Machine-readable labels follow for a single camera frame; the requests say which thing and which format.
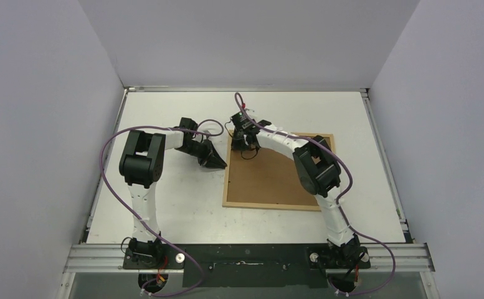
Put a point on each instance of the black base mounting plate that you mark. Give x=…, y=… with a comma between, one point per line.
x=249, y=265

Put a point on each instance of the light wooden picture frame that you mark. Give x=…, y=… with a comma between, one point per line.
x=266, y=206

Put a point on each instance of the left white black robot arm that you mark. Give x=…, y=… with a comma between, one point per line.
x=141, y=166

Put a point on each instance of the aluminium front rail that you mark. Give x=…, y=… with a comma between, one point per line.
x=109, y=258

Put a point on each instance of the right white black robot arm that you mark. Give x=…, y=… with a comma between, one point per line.
x=319, y=174

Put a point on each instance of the brown cardboard backing board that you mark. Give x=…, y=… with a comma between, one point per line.
x=270, y=177

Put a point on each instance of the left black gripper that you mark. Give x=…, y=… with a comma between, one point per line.
x=210, y=159

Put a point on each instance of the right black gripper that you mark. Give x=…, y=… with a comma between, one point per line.
x=241, y=135

